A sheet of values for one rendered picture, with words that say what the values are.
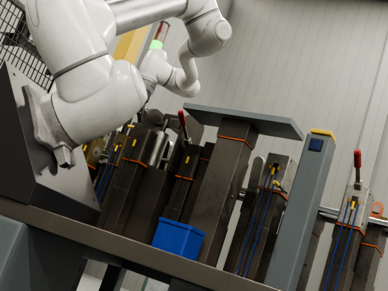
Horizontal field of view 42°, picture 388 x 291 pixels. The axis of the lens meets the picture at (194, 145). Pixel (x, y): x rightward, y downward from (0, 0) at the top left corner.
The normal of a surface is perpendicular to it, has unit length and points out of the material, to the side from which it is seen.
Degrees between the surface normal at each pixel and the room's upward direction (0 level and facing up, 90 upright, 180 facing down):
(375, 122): 90
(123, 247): 90
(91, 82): 107
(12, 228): 90
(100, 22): 71
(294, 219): 90
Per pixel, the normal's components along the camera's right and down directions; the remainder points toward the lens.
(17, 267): 0.91, 0.22
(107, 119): 0.25, 0.62
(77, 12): 0.62, -0.19
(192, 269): -0.28, -0.32
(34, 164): 0.91, -0.41
